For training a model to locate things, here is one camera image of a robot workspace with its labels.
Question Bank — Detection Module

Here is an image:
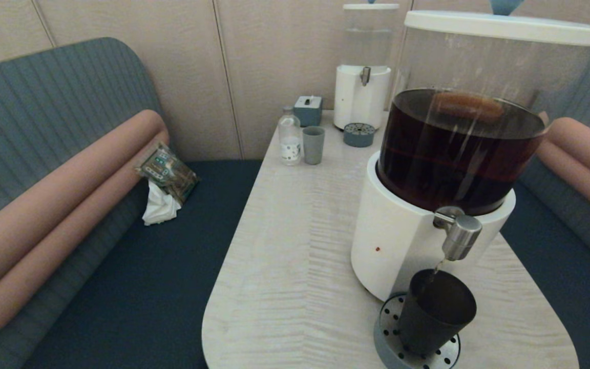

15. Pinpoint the clear plastic bottle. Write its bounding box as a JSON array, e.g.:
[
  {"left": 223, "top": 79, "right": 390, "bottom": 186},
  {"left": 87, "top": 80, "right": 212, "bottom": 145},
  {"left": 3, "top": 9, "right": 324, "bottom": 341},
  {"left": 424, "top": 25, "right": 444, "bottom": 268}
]
[{"left": 278, "top": 106, "right": 302, "bottom": 166}]

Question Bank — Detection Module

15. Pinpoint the large white dispenser lid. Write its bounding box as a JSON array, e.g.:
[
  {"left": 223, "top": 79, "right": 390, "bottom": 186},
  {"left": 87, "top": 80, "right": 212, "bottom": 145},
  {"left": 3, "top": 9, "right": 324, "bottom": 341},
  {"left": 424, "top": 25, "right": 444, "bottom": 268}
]
[{"left": 404, "top": 0, "right": 590, "bottom": 47}]

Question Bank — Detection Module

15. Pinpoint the large tea beverage dispenser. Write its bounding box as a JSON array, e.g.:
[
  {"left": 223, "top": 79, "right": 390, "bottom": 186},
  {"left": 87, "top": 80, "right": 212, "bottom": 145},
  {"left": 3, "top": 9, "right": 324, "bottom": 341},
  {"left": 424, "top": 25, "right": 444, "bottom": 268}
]
[{"left": 350, "top": 28, "right": 590, "bottom": 303}]

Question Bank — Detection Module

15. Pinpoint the small round grey drip tray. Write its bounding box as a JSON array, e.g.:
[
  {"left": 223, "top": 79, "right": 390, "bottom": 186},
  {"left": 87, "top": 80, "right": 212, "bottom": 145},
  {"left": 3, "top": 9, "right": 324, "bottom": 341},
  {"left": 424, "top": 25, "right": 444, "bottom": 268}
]
[{"left": 343, "top": 122, "right": 376, "bottom": 148}]

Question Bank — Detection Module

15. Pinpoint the grey plastic cup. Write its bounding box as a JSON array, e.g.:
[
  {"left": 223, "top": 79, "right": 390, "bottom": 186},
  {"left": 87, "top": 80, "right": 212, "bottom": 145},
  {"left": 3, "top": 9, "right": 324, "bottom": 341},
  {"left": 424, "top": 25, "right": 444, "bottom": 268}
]
[{"left": 302, "top": 126, "right": 325, "bottom": 165}]

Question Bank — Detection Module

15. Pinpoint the grey square tissue box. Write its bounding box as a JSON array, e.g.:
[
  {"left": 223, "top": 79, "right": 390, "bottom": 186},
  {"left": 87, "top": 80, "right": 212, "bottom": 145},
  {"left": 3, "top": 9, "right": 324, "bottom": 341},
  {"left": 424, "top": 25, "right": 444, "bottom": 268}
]
[{"left": 293, "top": 95, "right": 323, "bottom": 127}]

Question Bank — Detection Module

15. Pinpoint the small white dispenser lid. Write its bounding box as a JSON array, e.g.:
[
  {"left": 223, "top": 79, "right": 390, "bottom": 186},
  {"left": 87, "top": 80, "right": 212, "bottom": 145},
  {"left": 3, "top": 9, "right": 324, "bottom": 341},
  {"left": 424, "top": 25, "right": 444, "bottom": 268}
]
[{"left": 343, "top": 0, "right": 399, "bottom": 11}]

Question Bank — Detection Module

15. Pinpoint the pink sofa bolster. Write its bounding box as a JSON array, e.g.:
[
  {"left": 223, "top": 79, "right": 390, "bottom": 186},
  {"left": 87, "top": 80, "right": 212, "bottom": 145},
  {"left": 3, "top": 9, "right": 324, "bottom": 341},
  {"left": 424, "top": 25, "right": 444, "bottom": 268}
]
[
  {"left": 536, "top": 117, "right": 590, "bottom": 230},
  {"left": 0, "top": 109, "right": 170, "bottom": 345}
]

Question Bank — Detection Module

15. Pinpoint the black plastic cup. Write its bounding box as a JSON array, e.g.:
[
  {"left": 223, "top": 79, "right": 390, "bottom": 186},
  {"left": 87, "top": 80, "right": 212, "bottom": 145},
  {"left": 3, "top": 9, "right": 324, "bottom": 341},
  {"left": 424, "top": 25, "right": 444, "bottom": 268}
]
[{"left": 396, "top": 269, "right": 477, "bottom": 357}]

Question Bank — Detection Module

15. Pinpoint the green snack packet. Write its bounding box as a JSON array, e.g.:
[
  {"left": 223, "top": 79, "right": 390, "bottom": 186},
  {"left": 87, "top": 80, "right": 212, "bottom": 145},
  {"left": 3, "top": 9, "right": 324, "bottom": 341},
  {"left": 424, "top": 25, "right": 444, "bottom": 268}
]
[{"left": 135, "top": 142, "right": 201, "bottom": 204}]

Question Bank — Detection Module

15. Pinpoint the crumpled white tissue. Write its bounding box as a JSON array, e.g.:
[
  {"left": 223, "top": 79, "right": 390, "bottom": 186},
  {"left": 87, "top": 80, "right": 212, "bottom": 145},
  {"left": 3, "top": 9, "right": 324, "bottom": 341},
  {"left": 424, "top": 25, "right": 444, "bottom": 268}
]
[{"left": 142, "top": 179, "right": 182, "bottom": 226}]

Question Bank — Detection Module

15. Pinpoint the dark blue sofa seat cushion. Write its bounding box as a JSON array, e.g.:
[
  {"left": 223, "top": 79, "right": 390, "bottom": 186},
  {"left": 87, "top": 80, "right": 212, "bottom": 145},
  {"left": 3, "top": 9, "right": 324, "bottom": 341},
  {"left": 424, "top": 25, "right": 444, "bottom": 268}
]
[
  {"left": 24, "top": 160, "right": 264, "bottom": 369},
  {"left": 497, "top": 177, "right": 590, "bottom": 369}
]

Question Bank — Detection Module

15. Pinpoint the large round perforated drip tray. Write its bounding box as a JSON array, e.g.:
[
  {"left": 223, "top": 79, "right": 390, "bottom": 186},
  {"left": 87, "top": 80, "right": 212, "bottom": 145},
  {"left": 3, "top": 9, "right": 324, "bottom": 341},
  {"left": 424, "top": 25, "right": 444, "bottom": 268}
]
[{"left": 373, "top": 292, "right": 461, "bottom": 369}]

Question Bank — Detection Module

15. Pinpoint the large silver dispenser tap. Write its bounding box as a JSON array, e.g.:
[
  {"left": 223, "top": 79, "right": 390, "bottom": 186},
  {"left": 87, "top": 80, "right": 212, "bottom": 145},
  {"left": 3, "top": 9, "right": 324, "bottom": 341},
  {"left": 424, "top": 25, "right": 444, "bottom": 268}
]
[{"left": 433, "top": 206, "right": 483, "bottom": 261}]

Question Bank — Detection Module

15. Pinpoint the small water beverage dispenser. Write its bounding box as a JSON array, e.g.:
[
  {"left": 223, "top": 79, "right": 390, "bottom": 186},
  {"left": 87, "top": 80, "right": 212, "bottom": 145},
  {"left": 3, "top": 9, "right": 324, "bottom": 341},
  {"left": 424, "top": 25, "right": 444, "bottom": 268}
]
[{"left": 333, "top": 8, "right": 398, "bottom": 131}]

